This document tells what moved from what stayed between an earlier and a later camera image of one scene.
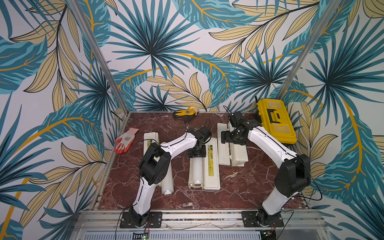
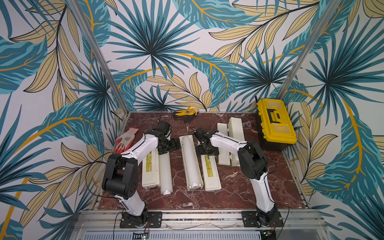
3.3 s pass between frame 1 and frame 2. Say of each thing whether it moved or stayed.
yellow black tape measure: stayed
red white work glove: stayed
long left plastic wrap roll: stayed
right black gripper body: moved
